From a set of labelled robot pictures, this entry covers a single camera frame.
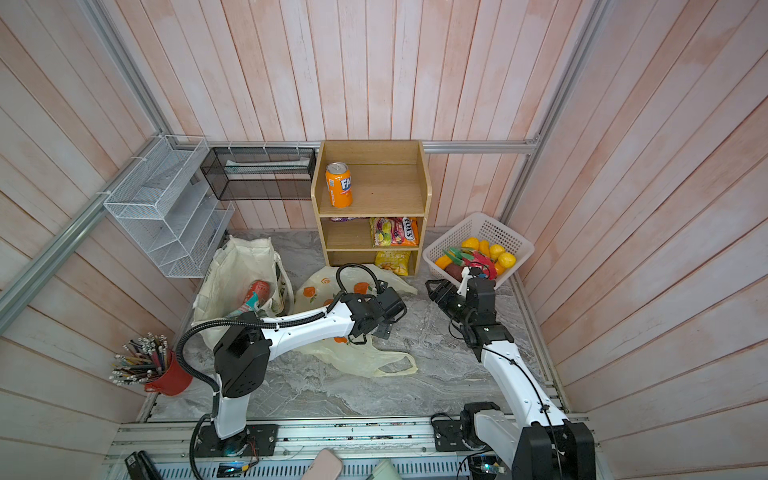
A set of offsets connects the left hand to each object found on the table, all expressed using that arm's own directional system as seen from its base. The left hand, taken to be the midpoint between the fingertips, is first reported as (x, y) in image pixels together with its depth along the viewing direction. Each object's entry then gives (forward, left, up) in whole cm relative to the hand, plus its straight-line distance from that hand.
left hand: (372, 325), depth 86 cm
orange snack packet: (+23, -13, +11) cm, 29 cm away
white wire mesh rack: (+21, +55, +26) cm, 64 cm away
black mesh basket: (+50, +41, +18) cm, 67 cm away
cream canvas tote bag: (+15, +42, +4) cm, 45 cm away
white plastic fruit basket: (+43, -40, -1) cm, 59 cm away
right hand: (+7, -17, +10) cm, 21 cm away
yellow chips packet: (+26, -9, -2) cm, 27 cm away
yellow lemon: (+24, -46, +1) cm, 52 cm away
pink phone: (-34, +11, -6) cm, 36 cm away
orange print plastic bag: (-9, -2, -1) cm, 10 cm away
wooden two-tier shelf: (+29, 0, +24) cm, 38 cm away
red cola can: (+14, +37, -2) cm, 39 cm away
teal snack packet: (+5, +37, +3) cm, 37 cm away
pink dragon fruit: (+25, -36, +2) cm, 44 cm away
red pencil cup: (-13, +55, +7) cm, 57 cm away
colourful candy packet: (+26, -2, +13) cm, 29 cm away
